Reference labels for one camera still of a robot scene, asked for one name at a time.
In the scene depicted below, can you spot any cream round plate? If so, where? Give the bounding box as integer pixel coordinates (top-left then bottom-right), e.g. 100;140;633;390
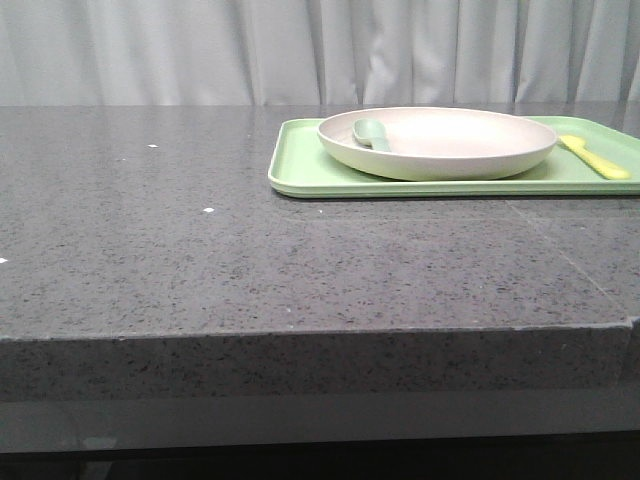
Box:
318;107;557;181

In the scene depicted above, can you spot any yellow plastic fork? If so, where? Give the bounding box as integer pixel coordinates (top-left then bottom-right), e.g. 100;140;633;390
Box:
558;134;631;180

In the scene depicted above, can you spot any light green rectangular tray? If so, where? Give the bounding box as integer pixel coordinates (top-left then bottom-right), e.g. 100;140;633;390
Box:
268;116;639;199

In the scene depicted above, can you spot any teal green plastic spoon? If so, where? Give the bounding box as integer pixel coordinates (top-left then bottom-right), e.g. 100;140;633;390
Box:
352;118;391;152

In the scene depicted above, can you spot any white pleated curtain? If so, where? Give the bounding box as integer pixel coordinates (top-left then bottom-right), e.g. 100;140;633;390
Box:
1;1;639;106

